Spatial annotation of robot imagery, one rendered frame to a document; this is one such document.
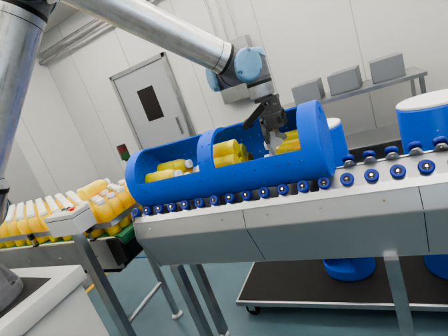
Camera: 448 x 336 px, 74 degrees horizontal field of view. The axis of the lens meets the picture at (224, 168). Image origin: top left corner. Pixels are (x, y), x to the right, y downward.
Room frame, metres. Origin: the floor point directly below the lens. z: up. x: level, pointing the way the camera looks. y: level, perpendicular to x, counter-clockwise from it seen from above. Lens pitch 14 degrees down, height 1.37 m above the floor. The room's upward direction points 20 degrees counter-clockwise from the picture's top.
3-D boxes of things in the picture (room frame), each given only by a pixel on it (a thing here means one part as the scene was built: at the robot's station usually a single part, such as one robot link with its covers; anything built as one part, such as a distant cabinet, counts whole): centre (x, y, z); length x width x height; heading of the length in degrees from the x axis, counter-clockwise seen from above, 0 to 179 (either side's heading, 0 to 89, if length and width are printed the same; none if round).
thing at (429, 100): (1.27, -0.97, 1.03); 0.28 x 0.28 x 0.01
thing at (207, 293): (1.50, 0.34, 0.31); 0.06 x 0.06 x 0.63; 61
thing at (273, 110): (1.06, -0.22, 1.24); 0.09 x 0.08 x 0.12; 61
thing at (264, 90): (1.07, -0.22, 1.32); 0.10 x 0.09 x 0.05; 151
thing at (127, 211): (1.51, 0.50, 0.96); 0.40 x 0.01 x 0.03; 151
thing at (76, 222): (1.32, 0.75, 1.05); 0.20 x 0.10 x 0.10; 61
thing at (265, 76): (1.07, -0.21, 1.41); 0.10 x 0.09 x 0.12; 109
